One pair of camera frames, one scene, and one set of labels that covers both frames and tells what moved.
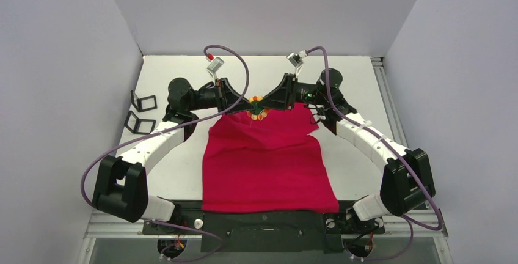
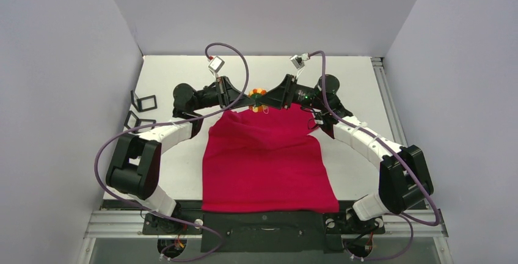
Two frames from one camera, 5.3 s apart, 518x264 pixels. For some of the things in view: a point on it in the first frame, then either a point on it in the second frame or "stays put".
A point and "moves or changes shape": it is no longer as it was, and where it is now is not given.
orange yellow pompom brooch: x=258 y=113 moves or changes shape
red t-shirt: x=270 y=165 stays put
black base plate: x=290 y=232 stays put
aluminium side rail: x=388 y=101 stays put
